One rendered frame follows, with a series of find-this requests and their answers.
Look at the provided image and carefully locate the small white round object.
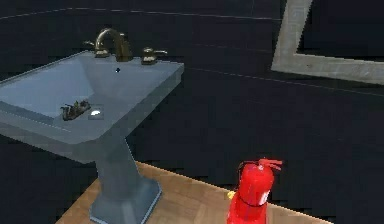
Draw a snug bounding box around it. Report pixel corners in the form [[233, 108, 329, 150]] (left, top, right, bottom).
[[88, 105, 105, 121]]

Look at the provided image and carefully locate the red fire extinguisher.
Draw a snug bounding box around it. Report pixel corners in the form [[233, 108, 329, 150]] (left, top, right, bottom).
[[226, 157, 284, 224]]

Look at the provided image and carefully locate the brass sink faucet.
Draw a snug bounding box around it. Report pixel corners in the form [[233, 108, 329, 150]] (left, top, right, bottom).
[[83, 27, 169, 66]]

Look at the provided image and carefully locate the blue-grey pedestal sink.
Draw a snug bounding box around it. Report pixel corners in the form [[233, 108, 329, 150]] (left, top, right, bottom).
[[0, 50, 185, 224]]

